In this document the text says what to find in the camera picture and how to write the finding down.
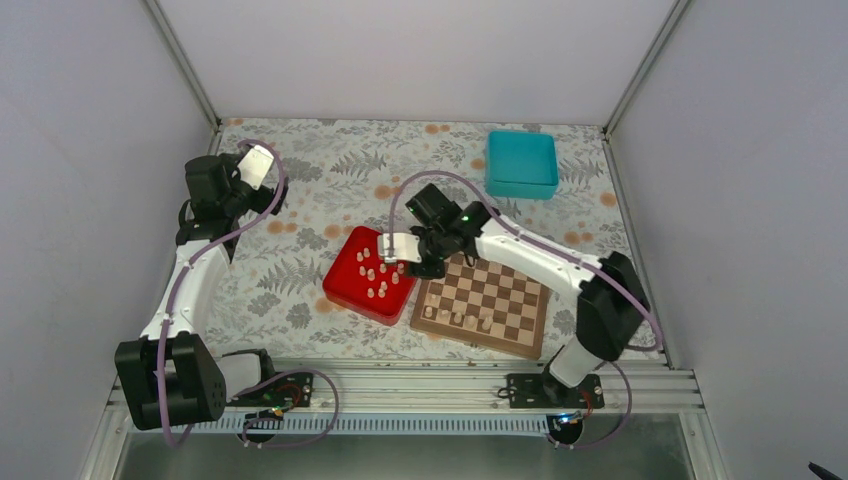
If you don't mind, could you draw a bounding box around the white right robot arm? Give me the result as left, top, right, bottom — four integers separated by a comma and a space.
379, 184, 652, 407

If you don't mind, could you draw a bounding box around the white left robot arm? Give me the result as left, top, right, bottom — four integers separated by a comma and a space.
114, 142, 288, 446

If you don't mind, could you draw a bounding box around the wooden chessboard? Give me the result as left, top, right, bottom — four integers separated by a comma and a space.
410, 254, 550, 360

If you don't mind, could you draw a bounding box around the red square plastic tray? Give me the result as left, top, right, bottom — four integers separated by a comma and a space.
322, 226, 417, 326

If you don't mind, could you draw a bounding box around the teal square plastic bin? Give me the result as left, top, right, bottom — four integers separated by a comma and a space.
485, 130, 559, 200

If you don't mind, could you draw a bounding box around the floral patterned table mat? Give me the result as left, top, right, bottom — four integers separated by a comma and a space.
205, 118, 632, 363

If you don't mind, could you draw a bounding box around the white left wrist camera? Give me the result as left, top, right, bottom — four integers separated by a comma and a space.
237, 145, 274, 190

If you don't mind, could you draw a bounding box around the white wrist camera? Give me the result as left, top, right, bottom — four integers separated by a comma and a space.
237, 145, 274, 190
377, 232, 422, 263

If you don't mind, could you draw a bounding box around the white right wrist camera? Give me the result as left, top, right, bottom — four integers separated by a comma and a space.
377, 232, 422, 263

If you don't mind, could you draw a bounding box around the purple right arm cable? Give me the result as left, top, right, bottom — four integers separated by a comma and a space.
387, 170, 664, 452

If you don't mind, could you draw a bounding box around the aluminium corner frame post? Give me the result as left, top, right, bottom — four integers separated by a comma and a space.
141, 0, 221, 132

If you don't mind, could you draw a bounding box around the aluminium front rail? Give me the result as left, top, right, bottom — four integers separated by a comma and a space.
81, 360, 727, 479

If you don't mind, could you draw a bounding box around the right aluminium frame post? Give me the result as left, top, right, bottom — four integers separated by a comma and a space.
602, 0, 693, 141

